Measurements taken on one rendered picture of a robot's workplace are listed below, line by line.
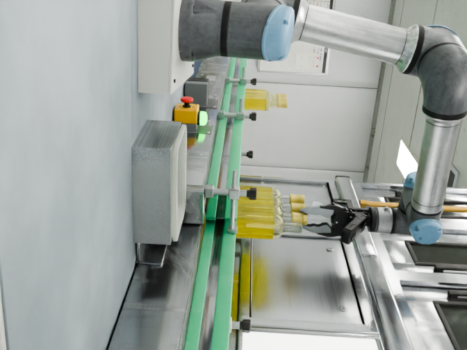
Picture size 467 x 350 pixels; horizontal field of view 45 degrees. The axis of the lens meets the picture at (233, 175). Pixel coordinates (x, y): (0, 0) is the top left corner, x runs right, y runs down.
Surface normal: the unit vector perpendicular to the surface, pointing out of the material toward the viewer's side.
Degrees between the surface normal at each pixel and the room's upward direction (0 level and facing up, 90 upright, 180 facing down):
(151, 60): 90
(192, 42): 77
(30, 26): 0
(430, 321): 90
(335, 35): 94
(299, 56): 87
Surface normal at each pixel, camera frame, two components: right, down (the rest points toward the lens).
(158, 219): -0.04, 0.41
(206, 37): 0.19, 0.50
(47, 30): 1.00, 0.06
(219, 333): 0.05, -0.91
